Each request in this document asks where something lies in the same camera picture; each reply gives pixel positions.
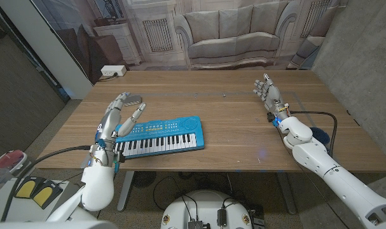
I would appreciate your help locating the white robot torso base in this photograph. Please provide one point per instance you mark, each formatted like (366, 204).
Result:
(205, 206)

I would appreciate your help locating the black round floor fan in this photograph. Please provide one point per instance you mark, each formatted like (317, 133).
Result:
(144, 178)

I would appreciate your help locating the white side platform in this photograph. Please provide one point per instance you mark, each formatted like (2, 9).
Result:
(21, 211)

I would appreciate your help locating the white power strip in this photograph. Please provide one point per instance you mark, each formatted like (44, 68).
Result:
(113, 70)

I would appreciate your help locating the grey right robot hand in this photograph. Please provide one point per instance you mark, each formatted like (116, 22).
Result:
(272, 97)

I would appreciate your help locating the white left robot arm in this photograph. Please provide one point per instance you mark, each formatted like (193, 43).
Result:
(99, 187)

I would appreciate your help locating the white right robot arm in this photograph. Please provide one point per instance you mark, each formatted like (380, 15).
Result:
(339, 181)

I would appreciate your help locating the red lidded white container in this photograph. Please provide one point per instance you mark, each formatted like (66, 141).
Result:
(11, 159)

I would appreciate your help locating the black adapter on torso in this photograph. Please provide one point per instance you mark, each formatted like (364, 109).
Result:
(221, 217)

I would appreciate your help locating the grey table leg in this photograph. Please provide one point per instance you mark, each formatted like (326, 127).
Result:
(288, 194)
(126, 191)

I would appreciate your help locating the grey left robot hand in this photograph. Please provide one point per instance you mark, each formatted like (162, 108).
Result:
(109, 127)

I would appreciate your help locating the small grey case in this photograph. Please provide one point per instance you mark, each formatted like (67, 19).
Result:
(133, 100)

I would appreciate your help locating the printed living room backdrop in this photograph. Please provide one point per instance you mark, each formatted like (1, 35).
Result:
(231, 31)

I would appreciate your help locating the blue toy piano keyboard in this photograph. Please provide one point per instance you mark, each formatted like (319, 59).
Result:
(176, 133)

